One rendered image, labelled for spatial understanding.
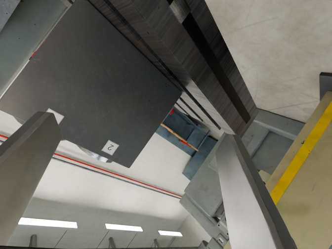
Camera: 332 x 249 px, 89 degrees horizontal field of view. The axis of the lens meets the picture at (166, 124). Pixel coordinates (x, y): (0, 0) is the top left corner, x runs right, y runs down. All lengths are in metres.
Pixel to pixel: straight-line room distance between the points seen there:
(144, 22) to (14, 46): 0.51
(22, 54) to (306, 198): 1.60
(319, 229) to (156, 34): 1.41
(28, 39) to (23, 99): 0.40
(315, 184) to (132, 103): 1.37
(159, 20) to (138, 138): 0.20
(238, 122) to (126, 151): 0.24
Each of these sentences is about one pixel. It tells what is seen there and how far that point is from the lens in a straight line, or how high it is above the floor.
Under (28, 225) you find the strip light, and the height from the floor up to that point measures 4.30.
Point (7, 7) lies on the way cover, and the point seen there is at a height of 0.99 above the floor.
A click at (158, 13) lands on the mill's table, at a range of 0.22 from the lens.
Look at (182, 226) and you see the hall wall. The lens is 10.41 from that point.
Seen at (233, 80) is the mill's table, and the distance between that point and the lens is 0.34.
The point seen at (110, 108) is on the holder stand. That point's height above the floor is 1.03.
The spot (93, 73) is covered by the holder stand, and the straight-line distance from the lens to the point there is 0.29.
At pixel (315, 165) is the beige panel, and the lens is 1.54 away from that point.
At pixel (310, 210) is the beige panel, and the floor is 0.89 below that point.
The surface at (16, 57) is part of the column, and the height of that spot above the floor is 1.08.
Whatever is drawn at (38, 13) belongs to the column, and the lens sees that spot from 0.68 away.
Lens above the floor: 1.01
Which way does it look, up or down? 2 degrees down
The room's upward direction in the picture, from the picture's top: 145 degrees counter-clockwise
